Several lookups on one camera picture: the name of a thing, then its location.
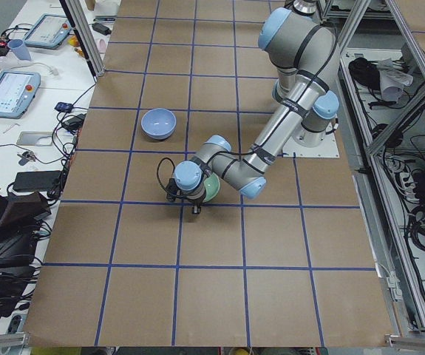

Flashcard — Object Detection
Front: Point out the lower teach pendant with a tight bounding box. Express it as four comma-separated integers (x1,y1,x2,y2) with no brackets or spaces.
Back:
0,70,41,119

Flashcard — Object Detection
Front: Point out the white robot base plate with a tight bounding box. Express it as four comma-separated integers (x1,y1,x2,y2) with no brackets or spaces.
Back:
282,121,340,158

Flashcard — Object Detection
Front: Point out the small dark blue box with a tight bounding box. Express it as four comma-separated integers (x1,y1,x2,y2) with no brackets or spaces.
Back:
55,102,73,113

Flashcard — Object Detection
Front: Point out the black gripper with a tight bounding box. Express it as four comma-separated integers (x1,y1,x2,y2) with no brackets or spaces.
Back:
186,186,206,214

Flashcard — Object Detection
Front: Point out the black power adapter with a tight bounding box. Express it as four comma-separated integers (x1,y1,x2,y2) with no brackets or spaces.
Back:
61,114,86,132

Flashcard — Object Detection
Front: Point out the light blue plastic cup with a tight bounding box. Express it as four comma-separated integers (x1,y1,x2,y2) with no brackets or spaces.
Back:
7,38,32,61

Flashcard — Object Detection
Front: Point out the black flat phone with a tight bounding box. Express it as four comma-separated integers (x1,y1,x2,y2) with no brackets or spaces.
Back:
13,170,61,192

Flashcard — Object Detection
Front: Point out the pink paper cup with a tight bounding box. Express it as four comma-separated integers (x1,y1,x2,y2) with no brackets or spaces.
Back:
95,38,107,54

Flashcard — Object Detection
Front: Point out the green bowl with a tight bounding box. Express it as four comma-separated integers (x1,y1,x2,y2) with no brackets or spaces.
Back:
203,173,220,203

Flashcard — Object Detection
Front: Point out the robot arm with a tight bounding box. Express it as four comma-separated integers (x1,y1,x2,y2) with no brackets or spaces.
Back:
163,7,340,214

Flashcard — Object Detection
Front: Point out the aluminium frame post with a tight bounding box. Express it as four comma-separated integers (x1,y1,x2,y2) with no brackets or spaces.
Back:
59,0,105,78

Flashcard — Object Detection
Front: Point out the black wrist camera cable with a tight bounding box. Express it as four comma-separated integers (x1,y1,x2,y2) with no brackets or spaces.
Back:
156,157,178,197

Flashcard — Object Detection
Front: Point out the upper teach pendant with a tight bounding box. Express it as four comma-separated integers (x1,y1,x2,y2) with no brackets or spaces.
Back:
24,14,72,50

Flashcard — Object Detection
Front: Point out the teach pendant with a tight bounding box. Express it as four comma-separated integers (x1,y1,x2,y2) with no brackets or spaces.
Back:
24,14,72,50
0,70,41,119

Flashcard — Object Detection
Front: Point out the blue bowl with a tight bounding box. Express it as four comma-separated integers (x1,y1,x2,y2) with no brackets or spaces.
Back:
140,108,177,141

